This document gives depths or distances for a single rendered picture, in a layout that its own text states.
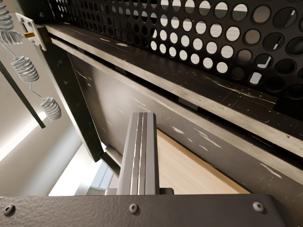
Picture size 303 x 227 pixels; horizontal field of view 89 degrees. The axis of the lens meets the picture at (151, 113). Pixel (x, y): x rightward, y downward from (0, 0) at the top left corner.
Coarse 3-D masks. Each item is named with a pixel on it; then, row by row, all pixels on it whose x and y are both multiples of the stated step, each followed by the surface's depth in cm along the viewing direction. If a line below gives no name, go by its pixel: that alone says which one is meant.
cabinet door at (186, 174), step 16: (160, 144) 50; (176, 144) 46; (160, 160) 57; (176, 160) 48; (192, 160) 42; (160, 176) 65; (176, 176) 54; (192, 176) 47; (208, 176) 40; (224, 176) 38; (176, 192) 61; (192, 192) 52; (208, 192) 45; (224, 192) 39; (240, 192) 35
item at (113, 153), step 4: (108, 148) 101; (112, 148) 101; (112, 152) 99; (116, 152) 99; (112, 156) 98; (116, 156) 97; (120, 156) 97; (116, 160) 95; (120, 160) 95; (120, 164) 93
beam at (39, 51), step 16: (16, 0) 54; (32, 0) 56; (32, 16) 58; (48, 16) 61; (48, 48) 66; (48, 64) 69; (64, 64) 74; (64, 80) 77; (64, 96) 81; (80, 96) 88; (80, 112) 93; (80, 128) 98; (96, 144) 116; (96, 160) 125
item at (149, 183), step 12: (144, 120) 10; (144, 132) 9; (156, 132) 9; (144, 144) 8; (156, 144) 9; (144, 156) 8; (156, 156) 8; (144, 168) 7; (156, 168) 7; (144, 180) 7; (156, 180) 7; (144, 192) 6; (156, 192) 6; (168, 192) 7
